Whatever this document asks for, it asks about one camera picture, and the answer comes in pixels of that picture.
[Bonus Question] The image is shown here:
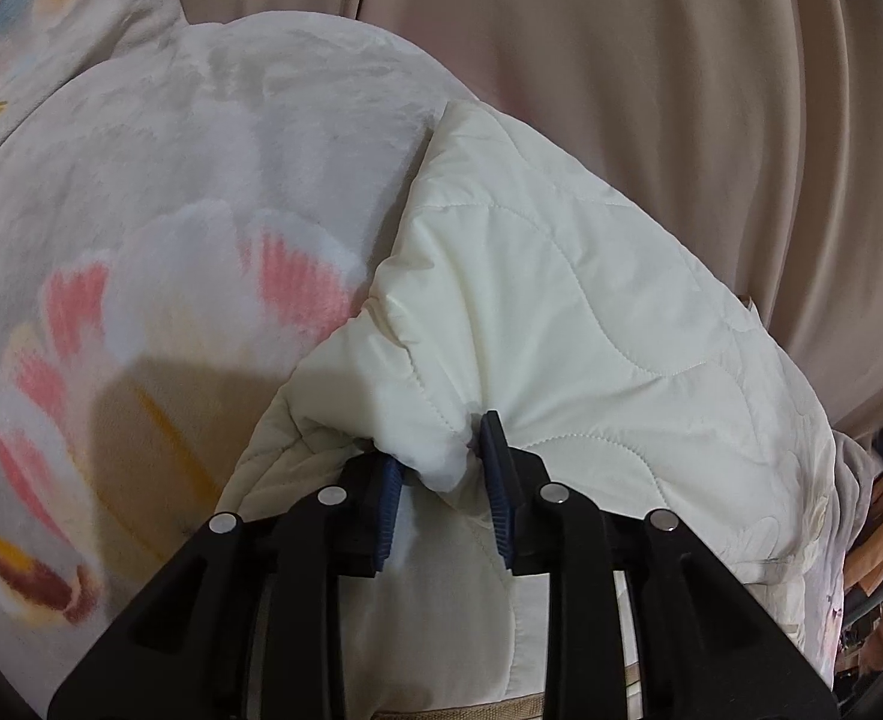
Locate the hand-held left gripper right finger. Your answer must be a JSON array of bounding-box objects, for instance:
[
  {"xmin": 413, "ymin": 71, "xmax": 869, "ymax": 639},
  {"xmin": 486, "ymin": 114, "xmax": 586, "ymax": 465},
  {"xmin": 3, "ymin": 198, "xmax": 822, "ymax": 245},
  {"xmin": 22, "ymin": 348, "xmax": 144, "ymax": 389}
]
[{"xmin": 479, "ymin": 410, "xmax": 840, "ymax": 720}]

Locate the beige curtain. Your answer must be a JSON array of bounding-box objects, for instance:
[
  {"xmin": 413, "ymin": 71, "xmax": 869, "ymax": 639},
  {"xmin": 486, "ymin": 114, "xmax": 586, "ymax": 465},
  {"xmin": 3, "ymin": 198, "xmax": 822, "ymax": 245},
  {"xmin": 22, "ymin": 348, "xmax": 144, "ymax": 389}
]
[{"xmin": 74, "ymin": 0, "xmax": 883, "ymax": 440}]

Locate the floral fleece blanket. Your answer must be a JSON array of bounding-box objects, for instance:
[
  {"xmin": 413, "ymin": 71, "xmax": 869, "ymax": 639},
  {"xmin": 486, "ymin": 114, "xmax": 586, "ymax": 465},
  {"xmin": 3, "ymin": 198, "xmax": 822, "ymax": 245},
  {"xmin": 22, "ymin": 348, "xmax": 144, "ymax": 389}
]
[{"xmin": 0, "ymin": 0, "xmax": 480, "ymax": 720}]

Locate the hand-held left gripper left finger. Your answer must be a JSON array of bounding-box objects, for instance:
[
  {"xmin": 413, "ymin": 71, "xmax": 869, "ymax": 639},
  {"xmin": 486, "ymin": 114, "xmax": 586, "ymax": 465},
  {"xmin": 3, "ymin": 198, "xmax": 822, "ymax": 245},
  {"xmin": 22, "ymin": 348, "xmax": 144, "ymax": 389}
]
[{"xmin": 47, "ymin": 454, "xmax": 407, "ymax": 720}]

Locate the orange cloth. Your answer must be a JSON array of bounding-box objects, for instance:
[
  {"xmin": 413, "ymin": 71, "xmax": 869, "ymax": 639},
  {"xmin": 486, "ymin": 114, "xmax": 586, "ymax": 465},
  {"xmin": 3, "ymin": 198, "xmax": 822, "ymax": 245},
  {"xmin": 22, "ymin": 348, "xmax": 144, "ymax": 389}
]
[{"xmin": 845, "ymin": 491, "xmax": 883, "ymax": 595}]

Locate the cream quilted garment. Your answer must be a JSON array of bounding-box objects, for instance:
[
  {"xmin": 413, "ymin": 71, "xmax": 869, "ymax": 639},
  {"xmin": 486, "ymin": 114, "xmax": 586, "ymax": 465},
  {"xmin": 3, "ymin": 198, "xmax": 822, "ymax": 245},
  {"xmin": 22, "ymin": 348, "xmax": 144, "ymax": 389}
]
[{"xmin": 212, "ymin": 99, "xmax": 840, "ymax": 720}]

